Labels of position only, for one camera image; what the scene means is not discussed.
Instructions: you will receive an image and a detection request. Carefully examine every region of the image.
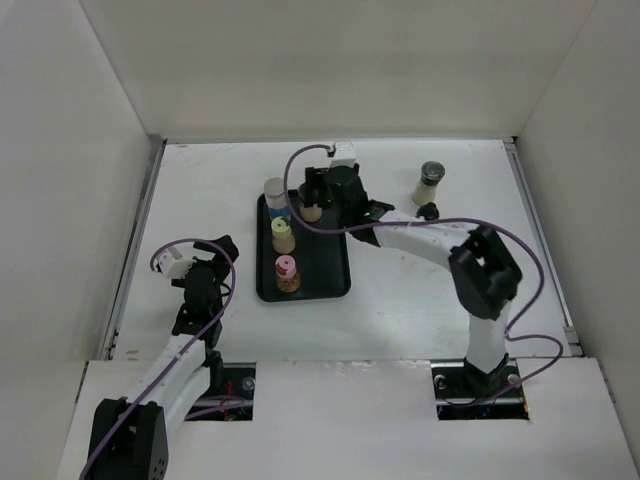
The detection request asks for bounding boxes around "black knob cap bottle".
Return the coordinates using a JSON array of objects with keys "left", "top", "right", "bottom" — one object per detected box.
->
[{"left": 298, "top": 183, "right": 322, "bottom": 223}]

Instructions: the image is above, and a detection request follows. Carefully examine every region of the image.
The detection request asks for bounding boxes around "tall blue label bottle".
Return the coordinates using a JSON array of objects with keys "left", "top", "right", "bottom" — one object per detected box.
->
[{"left": 264, "top": 177, "right": 291, "bottom": 221}]

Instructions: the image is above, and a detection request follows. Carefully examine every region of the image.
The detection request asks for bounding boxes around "yellow cap spice bottle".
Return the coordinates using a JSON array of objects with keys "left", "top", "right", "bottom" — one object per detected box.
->
[{"left": 271, "top": 216, "right": 296, "bottom": 255}]

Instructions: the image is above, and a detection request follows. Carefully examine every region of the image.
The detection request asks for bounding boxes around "pink cap spice bottle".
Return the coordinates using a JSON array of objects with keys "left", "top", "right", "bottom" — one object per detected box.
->
[{"left": 275, "top": 255, "right": 301, "bottom": 293}]

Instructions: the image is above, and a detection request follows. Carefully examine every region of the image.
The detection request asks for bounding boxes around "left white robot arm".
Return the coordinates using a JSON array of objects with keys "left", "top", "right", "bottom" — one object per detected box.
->
[{"left": 79, "top": 235, "right": 239, "bottom": 479}]

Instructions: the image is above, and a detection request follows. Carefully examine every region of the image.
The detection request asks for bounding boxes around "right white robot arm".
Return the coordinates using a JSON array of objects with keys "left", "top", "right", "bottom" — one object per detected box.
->
[{"left": 300, "top": 164, "right": 522, "bottom": 396}]

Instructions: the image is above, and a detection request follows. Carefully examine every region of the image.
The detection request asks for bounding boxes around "black rectangular plastic tray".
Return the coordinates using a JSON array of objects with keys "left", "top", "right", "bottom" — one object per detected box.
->
[{"left": 255, "top": 195, "right": 351, "bottom": 303}]

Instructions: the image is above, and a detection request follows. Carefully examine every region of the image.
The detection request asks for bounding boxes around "black flat cap bottle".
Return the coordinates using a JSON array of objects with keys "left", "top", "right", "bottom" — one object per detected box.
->
[{"left": 411, "top": 161, "right": 446, "bottom": 206}]

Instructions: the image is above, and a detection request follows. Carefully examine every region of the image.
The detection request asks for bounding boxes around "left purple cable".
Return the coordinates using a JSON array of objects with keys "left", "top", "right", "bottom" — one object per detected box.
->
[{"left": 79, "top": 238, "right": 249, "bottom": 480}]

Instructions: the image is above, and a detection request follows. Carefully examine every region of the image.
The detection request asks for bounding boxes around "purple cable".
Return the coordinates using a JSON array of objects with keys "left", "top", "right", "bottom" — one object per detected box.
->
[
  {"left": 283, "top": 143, "right": 564, "bottom": 409},
  {"left": 79, "top": 238, "right": 249, "bottom": 480}
]

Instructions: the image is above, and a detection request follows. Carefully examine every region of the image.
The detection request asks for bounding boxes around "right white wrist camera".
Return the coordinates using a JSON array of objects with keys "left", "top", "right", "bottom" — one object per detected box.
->
[{"left": 327, "top": 141, "right": 356, "bottom": 169}]

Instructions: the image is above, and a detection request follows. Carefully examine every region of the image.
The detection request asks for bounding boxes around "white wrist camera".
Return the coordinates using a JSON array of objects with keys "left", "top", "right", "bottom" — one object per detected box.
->
[
  {"left": 327, "top": 141, "right": 356, "bottom": 169},
  {"left": 151, "top": 246, "right": 194, "bottom": 280}
]

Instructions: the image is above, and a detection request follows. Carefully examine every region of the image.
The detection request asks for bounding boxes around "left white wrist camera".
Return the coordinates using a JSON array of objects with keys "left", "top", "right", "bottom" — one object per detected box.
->
[{"left": 151, "top": 246, "right": 194, "bottom": 280}]

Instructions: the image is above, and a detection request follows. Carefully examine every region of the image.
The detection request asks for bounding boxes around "left aluminium table rail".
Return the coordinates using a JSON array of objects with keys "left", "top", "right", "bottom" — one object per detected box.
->
[{"left": 95, "top": 134, "right": 167, "bottom": 360}]

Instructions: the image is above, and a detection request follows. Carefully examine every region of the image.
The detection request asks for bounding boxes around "aluminium table rail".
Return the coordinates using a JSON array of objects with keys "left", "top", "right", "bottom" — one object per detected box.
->
[
  {"left": 503, "top": 136, "right": 584, "bottom": 357},
  {"left": 95, "top": 134, "right": 167, "bottom": 360}
]

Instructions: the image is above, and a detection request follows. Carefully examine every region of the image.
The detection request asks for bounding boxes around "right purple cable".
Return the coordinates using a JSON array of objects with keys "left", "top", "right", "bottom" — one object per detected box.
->
[{"left": 283, "top": 143, "right": 564, "bottom": 409}]

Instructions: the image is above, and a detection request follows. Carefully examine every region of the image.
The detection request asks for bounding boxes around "right aluminium table rail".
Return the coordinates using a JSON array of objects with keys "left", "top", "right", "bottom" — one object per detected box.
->
[{"left": 503, "top": 136, "right": 584, "bottom": 357}]

